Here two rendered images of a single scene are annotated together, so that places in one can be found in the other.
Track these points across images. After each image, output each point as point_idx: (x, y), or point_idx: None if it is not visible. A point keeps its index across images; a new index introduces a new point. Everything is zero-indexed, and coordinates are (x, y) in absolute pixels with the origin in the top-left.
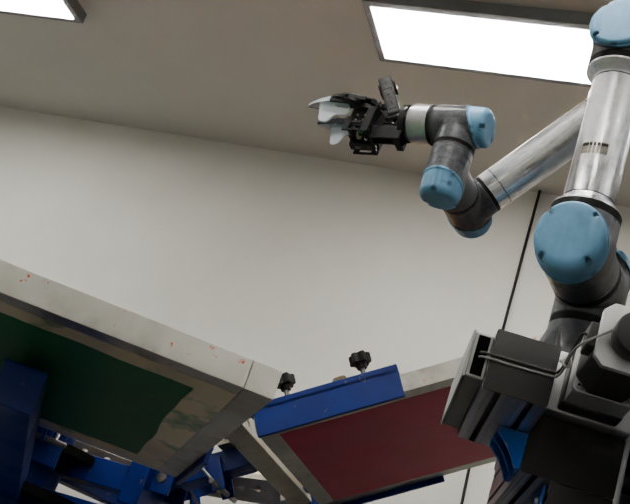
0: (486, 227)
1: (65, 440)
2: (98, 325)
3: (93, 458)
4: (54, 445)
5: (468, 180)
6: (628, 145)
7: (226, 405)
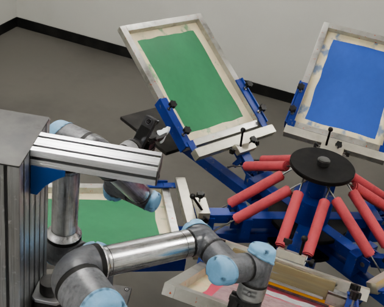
0: (146, 209)
1: (241, 229)
2: None
3: (292, 236)
4: (239, 230)
5: (111, 190)
6: (56, 206)
7: None
